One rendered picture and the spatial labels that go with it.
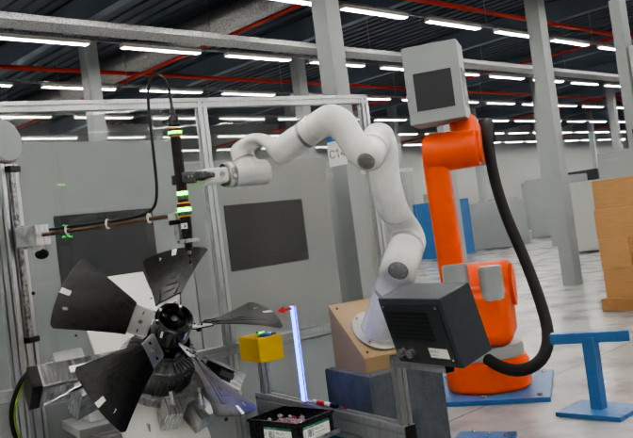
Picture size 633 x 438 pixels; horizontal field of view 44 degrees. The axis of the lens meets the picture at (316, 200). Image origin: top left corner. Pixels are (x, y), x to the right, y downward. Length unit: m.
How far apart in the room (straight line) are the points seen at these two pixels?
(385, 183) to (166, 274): 0.78
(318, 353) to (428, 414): 0.91
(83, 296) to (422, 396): 1.17
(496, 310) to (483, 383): 0.56
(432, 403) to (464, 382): 3.43
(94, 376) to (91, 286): 0.33
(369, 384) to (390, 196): 0.64
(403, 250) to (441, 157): 3.83
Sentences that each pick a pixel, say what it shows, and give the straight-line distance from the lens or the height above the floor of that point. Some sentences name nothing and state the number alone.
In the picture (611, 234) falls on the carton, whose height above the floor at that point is 0.92.
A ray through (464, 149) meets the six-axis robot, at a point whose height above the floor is 1.91.
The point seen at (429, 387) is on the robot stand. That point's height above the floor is 0.85.
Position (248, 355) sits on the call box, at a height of 1.01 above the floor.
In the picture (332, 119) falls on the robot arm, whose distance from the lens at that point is 2.41.
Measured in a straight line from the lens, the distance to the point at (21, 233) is 2.88.
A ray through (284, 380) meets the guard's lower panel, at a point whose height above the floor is 0.80.
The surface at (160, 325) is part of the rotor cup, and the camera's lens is 2.41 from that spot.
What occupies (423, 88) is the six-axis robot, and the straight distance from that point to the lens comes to 6.28.
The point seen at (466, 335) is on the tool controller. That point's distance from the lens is 2.03.
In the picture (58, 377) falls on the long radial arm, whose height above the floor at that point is 1.10.
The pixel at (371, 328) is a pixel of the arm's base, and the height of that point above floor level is 1.07.
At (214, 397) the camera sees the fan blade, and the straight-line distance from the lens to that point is 2.32.
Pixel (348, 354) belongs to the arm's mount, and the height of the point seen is 0.98.
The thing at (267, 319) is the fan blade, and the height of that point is 1.17.
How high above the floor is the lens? 1.44
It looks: 2 degrees up
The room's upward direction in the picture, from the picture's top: 7 degrees counter-clockwise
